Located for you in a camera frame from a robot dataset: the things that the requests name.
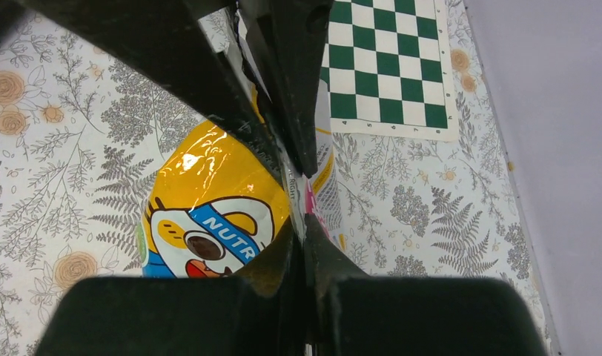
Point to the green white chessboard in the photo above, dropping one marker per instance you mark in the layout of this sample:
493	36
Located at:
388	70

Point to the cat food bag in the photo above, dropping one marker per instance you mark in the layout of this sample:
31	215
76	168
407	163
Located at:
214	207

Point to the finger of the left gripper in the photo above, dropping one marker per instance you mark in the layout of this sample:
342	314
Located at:
287	42
164	41

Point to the floral tablecloth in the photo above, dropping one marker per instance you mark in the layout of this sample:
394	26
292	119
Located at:
82	137

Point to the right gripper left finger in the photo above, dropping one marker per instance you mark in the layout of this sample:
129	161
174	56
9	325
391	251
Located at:
246	313

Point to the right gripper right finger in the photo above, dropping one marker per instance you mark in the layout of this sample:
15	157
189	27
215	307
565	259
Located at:
357	314

